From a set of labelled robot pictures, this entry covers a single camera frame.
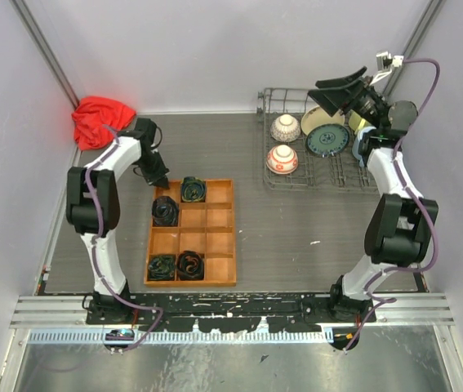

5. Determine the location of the grey wire dish rack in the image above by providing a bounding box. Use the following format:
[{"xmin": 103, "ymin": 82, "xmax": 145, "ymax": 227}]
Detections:
[{"xmin": 257, "ymin": 87, "xmax": 378, "ymax": 194}]

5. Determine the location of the light blue ceramic mug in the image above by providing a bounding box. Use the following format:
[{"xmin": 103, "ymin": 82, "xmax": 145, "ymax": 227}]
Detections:
[{"xmin": 352, "ymin": 126, "xmax": 376, "ymax": 168}]

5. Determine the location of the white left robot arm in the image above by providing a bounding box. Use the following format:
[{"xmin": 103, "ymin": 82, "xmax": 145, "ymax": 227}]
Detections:
[{"xmin": 65, "ymin": 118, "xmax": 169, "ymax": 323}]

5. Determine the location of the dark brown rolled tie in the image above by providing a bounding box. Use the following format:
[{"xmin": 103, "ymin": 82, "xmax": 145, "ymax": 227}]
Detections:
[{"xmin": 151, "ymin": 196, "xmax": 180, "ymax": 227}]

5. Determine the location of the blue yellow rolled tie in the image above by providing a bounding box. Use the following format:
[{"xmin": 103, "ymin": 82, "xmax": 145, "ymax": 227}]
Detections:
[{"xmin": 180, "ymin": 176, "xmax": 207, "ymax": 203}]

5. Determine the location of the white purple patterned bowl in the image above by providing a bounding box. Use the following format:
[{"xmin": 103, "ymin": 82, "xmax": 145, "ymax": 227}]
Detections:
[{"xmin": 270, "ymin": 114, "xmax": 301, "ymax": 143}]

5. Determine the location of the red crumpled cloth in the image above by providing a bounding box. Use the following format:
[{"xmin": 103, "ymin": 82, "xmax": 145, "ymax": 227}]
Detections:
[{"xmin": 71, "ymin": 96, "xmax": 136, "ymax": 151}]

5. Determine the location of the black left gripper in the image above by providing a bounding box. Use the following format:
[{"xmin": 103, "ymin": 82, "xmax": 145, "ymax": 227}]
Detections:
[{"xmin": 138, "ymin": 150, "xmax": 171, "ymax": 190}]

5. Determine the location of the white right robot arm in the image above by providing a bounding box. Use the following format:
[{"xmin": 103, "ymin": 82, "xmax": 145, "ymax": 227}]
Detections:
[{"xmin": 308, "ymin": 68, "xmax": 439, "ymax": 322}]

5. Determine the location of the orange wooden compartment tray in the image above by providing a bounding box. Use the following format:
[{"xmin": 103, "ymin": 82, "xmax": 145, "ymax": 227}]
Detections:
[{"xmin": 144, "ymin": 179, "xmax": 237, "ymax": 289}]

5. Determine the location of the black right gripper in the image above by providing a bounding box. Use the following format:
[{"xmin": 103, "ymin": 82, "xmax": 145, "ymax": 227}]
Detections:
[{"xmin": 307, "ymin": 66, "xmax": 388, "ymax": 131}]

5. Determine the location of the yellow green ceramic mug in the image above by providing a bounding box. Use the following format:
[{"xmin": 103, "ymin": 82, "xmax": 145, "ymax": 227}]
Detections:
[{"xmin": 348, "ymin": 112, "xmax": 367, "ymax": 133}]

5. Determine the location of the blue green patterned plate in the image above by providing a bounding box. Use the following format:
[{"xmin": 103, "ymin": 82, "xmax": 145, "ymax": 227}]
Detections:
[{"xmin": 305, "ymin": 123, "xmax": 350, "ymax": 158}]

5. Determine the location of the red orange patterned bowl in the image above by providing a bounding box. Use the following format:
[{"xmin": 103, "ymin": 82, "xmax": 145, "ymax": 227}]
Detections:
[{"xmin": 266, "ymin": 145, "xmax": 299, "ymax": 175}]

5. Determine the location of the cream plate with flower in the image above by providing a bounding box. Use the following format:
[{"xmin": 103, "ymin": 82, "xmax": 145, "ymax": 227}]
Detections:
[{"xmin": 301, "ymin": 105, "xmax": 345, "ymax": 136}]

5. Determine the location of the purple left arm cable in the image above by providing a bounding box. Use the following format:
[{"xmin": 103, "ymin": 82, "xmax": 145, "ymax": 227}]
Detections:
[{"xmin": 84, "ymin": 124, "xmax": 165, "ymax": 354}]

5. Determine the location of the black orange rolled tie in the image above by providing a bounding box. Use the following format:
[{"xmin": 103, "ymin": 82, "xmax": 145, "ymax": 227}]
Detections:
[{"xmin": 176, "ymin": 250, "xmax": 205, "ymax": 281}]

